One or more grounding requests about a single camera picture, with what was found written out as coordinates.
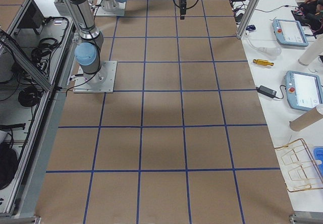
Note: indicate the white light bulb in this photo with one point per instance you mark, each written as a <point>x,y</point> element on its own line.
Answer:
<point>270,51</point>

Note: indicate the upper blue teach pendant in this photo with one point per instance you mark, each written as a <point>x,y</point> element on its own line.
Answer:
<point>289,33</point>

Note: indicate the blue teach pendant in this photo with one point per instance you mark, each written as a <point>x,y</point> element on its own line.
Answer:
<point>304,91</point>
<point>289,33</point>

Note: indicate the black power adapter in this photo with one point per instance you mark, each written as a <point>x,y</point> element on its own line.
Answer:
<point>266,91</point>

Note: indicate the upper white tube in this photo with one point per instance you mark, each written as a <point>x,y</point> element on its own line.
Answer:
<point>313,51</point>

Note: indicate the lower blue teach pendant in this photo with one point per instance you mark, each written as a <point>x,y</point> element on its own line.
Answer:
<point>304,91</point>

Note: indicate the lower cardboard tube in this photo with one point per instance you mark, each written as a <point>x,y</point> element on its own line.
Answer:
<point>310,117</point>

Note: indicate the blue plastic container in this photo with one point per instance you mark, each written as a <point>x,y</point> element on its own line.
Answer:
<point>318,156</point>

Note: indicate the aluminium frame post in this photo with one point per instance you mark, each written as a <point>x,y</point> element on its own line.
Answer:
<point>246,18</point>

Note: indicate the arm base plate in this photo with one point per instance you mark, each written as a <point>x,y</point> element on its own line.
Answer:
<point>103,81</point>
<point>99,12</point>

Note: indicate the gold wire rack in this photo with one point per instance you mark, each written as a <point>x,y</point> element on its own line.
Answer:
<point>299,167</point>

